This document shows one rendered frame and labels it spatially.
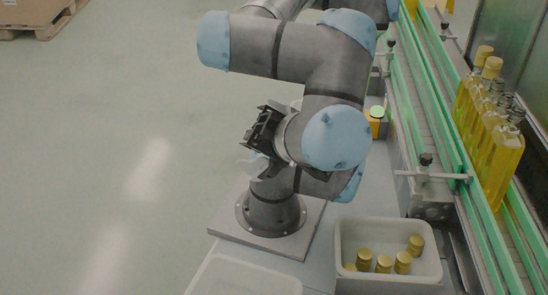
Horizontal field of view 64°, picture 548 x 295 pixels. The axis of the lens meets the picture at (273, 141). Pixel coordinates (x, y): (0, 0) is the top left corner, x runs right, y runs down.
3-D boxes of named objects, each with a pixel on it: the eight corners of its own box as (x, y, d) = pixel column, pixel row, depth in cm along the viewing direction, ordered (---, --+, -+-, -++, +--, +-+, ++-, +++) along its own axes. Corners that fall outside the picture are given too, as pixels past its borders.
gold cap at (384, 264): (375, 278, 100) (377, 265, 97) (373, 265, 102) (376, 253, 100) (391, 280, 99) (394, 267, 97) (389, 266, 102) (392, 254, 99)
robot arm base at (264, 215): (232, 220, 113) (232, 193, 107) (256, 182, 124) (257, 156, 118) (287, 240, 109) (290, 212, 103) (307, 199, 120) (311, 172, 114)
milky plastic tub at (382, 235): (436, 306, 96) (446, 282, 91) (333, 298, 97) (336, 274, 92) (422, 243, 110) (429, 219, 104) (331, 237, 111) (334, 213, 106)
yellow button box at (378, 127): (385, 140, 144) (388, 122, 139) (361, 139, 144) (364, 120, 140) (382, 128, 149) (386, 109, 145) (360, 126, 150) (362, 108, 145)
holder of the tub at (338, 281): (460, 308, 96) (470, 287, 91) (333, 298, 98) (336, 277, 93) (443, 246, 109) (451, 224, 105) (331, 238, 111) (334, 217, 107)
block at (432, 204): (448, 224, 107) (455, 204, 102) (408, 221, 107) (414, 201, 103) (445, 213, 109) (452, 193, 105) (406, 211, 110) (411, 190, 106)
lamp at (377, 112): (384, 119, 140) (386, 111, 138) (370, 119, 141) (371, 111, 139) (383, 111, 144) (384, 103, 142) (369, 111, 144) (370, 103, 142)
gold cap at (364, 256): (355, 271, 101) (358, 259, 98) (355, 258, 104) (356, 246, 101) (371, 272, 101) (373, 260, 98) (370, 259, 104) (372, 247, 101)
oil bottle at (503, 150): (497, 213, 101) (531, 138, 88) (472, 212, 101) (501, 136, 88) (490, 196, 105) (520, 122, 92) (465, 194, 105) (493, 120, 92)
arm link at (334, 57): (289, -4, 53) (270, 85, 52) (384, 10, 51) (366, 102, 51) (296, 19, 61) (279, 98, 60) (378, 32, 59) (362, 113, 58)
